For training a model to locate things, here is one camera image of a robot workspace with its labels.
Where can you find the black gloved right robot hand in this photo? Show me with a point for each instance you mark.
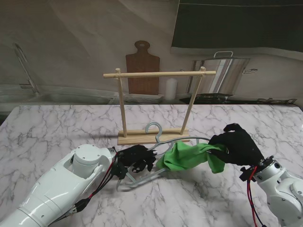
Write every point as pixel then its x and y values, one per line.
pixel 239 146

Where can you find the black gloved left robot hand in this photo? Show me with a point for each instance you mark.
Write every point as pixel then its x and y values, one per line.
pixel 135 156

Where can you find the wooden rack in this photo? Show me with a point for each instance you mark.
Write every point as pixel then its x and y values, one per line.
pixel 135 140

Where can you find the grey clothes hanger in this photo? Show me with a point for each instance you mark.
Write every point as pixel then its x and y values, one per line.
pixel 160 132

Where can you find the green microfibre towel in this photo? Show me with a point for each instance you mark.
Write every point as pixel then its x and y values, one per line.
pixel 184 156

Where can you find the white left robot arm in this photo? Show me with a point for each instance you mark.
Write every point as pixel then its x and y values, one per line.
pixel 52 189

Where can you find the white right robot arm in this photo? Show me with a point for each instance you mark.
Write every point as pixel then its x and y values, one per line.
pixel 281 189

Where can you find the steel stockpot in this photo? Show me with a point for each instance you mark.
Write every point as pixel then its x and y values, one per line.
pixel 225 73

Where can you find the white candle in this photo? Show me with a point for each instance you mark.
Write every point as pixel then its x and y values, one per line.
pixel 171 89

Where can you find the brown wooden cutting board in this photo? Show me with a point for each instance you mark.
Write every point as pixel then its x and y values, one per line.
pixel 142 66

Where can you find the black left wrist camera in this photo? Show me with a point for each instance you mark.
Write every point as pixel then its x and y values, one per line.
pixel 119 171

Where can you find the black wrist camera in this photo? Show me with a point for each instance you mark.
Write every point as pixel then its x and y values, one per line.
pixel 119 171
pixel 247 173

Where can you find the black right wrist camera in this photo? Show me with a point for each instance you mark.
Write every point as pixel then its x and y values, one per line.
pixel 247 173

